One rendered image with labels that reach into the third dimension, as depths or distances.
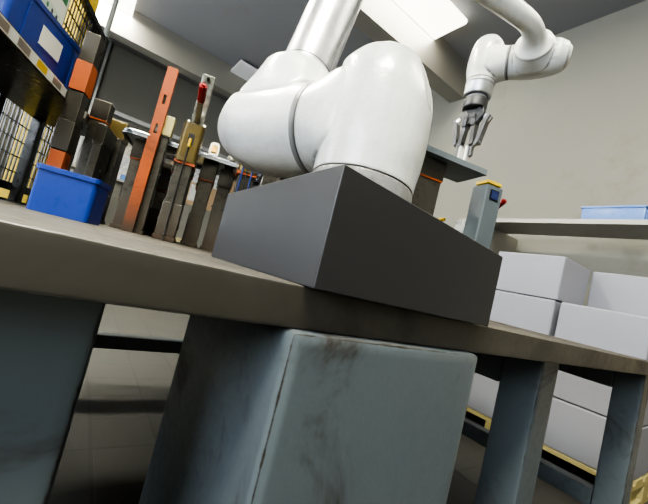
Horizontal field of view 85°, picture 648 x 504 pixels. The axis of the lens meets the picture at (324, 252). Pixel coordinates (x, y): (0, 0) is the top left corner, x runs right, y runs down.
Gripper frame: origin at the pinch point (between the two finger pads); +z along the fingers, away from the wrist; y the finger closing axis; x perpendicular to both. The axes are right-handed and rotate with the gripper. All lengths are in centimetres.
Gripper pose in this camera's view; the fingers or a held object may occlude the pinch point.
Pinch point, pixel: (463, 157)
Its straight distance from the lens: 128.2
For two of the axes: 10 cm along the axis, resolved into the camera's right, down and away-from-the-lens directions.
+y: -6.5, -1.1, 7.5
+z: -2.4, 9.7, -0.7
